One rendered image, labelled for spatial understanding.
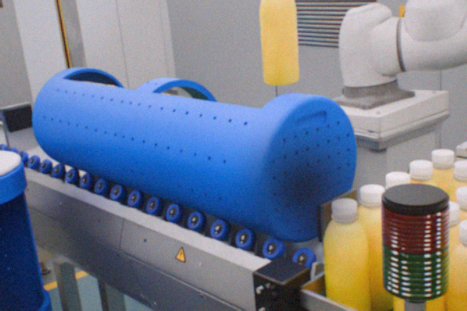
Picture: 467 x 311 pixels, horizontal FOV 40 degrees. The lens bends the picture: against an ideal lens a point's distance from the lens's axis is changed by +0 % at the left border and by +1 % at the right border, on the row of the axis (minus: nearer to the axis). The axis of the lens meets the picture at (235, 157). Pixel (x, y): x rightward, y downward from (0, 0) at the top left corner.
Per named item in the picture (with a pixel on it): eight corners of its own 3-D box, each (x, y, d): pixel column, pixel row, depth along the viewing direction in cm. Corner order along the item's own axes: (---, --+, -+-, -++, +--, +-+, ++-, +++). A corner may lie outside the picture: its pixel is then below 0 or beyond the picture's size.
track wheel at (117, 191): (119, 184, 158) (114, 181, 157) (130, 187, 155) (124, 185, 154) (112, 200, 157) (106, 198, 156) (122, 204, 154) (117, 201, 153)
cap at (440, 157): (431, 158, 120) (431, 149, 119) (452, 157, 119) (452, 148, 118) (432, 164, 116) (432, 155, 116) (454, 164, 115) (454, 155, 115)
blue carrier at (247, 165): (125, 153, 195) (114, 60, 187) (359, 218, 133) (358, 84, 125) (39, 176, 176) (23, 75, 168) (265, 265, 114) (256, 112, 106)
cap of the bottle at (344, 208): (360, 209, 99) (360, 199, 99) (353, 219, 96) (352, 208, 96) (336, 207, 101) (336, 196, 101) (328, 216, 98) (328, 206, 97)
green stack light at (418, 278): (404, 264, 68) (404, 222, 67) (461, 282, 63) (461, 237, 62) (370, 288, 64) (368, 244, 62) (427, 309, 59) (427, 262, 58)
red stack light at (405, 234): (404, 221, 67) (404, 187, 65) (461, 237, 62) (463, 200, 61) (368, 243, 62) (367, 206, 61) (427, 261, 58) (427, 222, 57)
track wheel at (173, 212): (175, 203, 142) (169, 200, 141) (188, 207, 139) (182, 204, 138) (167, 221, 142) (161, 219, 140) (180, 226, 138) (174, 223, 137)
